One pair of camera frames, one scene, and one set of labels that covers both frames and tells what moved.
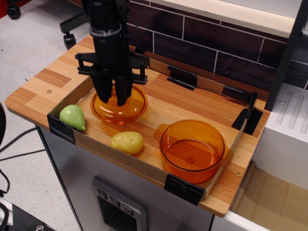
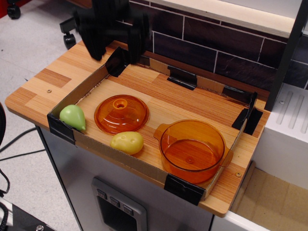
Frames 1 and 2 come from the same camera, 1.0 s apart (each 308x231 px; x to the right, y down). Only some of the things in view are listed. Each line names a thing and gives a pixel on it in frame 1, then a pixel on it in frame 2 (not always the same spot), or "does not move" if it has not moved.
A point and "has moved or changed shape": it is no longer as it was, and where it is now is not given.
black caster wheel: (13, 11) does not move
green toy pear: (72, 115) does not move
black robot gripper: (110, 56) -> (100, 21)
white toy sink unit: (282, 149) does not move
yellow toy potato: (130, 142) does not move
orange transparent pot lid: (134, 106) has moved or changed shape
